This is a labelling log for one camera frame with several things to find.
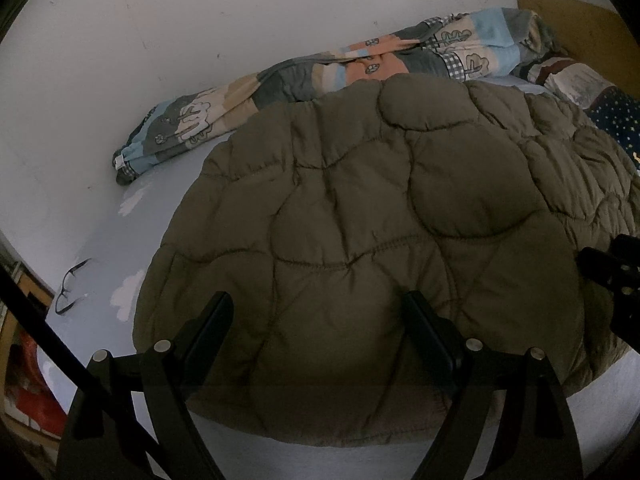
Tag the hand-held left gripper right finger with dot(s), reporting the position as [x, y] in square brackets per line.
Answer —
[430, 335]

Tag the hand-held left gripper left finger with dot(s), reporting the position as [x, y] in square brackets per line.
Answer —
[212, 330]

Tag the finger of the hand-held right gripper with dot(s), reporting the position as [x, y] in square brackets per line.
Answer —
[605, 265]

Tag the olive puffer jacket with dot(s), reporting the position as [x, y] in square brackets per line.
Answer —
[350, 200]

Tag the bed with light blue sheet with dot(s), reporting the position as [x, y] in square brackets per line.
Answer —
[115, 260]

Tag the black eyeglasses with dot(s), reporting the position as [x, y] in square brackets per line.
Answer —
[61, 287]

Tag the black pole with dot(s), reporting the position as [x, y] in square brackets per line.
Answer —
[45, 340]

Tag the patterned pillow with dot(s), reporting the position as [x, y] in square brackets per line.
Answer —
[575, 85]

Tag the red bag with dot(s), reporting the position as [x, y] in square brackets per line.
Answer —
[40, 405]

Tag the brown headboard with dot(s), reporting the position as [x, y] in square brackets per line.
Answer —
[590, 30]

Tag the patchwork quilt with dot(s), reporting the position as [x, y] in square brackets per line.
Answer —
[300, 77]

